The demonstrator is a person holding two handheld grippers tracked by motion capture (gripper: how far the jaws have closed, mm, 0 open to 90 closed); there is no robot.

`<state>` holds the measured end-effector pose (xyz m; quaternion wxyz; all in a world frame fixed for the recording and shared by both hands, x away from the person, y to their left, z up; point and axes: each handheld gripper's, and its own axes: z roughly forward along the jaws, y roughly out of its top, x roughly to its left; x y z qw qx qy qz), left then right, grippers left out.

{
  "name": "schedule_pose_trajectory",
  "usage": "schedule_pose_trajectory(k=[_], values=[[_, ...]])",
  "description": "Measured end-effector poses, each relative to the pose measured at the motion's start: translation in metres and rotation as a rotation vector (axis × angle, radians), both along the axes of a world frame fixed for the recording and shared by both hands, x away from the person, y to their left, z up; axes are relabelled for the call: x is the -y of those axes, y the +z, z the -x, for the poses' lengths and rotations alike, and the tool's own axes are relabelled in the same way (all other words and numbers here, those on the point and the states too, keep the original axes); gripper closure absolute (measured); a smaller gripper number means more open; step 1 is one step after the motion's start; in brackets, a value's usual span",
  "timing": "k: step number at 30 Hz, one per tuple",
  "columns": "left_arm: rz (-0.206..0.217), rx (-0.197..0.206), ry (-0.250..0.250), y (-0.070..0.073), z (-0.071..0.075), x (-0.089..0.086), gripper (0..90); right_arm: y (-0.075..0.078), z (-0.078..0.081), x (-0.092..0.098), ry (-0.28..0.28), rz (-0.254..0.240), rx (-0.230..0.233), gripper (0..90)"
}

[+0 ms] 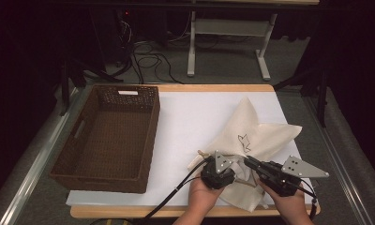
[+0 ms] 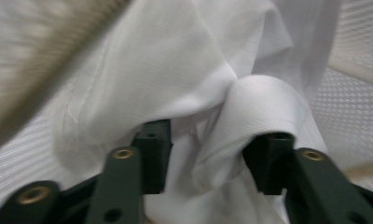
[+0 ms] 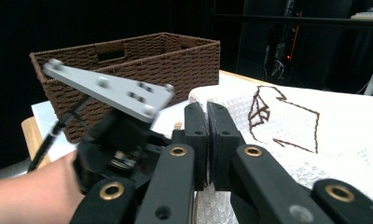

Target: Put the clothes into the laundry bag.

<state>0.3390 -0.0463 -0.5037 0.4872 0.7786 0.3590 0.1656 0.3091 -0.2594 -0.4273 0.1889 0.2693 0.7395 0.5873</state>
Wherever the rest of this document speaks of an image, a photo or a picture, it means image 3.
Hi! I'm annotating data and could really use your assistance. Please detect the brown woven basket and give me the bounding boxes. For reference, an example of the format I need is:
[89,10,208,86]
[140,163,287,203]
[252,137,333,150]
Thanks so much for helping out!
[29,32,222,144]

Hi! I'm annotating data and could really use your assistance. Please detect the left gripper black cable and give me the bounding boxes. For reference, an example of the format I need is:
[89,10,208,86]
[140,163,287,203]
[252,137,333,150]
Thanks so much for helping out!
[27,95,94,173]

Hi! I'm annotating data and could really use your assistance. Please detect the cream drawstring laundry bag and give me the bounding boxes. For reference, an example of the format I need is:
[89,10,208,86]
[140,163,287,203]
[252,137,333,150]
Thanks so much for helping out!
[187,83,373,224]

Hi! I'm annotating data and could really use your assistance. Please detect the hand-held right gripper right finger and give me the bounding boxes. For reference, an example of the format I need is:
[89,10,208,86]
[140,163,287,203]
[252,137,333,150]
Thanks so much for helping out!
[206,101,246,192]

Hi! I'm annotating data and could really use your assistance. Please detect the black computer tower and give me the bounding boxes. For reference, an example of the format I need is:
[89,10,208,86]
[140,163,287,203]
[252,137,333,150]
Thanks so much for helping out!
[265,0,305,87]

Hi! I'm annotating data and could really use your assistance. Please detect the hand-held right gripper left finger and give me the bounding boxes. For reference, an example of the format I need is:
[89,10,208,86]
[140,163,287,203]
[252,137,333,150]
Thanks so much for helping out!
[171,102,211,192]

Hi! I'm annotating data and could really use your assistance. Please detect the white table mat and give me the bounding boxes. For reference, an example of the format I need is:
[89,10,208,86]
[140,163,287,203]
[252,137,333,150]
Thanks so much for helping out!
[30,70,260,162]

